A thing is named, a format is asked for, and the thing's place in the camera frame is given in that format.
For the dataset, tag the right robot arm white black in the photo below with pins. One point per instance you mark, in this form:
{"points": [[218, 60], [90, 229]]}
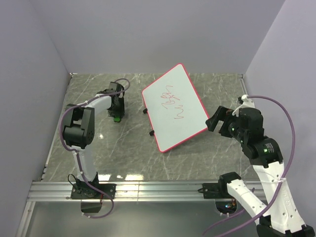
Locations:
{"points": [[279, 217]]}

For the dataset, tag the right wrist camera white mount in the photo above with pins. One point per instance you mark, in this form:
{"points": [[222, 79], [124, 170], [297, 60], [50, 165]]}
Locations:
{"points": [[244, 102]]}

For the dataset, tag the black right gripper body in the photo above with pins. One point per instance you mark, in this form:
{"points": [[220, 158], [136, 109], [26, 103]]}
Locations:
{"points": [[236, 131]]}

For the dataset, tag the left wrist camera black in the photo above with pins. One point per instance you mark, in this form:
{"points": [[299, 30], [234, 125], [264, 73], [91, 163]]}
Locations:
{"points": [[115, 88]]}

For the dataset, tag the aluminium mounting rail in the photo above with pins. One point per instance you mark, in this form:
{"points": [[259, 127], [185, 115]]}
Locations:
{"points": [[134, 191]]}

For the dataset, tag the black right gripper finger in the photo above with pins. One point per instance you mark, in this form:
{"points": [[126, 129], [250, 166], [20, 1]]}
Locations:
{"points": [[222, 112], [212, 122]]}

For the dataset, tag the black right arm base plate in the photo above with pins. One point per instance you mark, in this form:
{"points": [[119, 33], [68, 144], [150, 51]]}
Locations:
{"points": [[214, 191]]}

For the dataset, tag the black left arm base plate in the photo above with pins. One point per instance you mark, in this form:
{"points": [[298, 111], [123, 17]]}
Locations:
{"points": [[106, 191]]}

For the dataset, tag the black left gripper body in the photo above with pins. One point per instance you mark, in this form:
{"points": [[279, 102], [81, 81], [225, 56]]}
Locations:
{"points": [[120, 104]]}

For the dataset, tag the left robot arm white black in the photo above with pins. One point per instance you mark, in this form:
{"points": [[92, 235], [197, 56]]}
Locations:
{"points": [[77, 130]]}

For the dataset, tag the pink framed whiteboard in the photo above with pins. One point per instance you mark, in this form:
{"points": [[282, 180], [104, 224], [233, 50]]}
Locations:
{"points": [[175, 109]]}

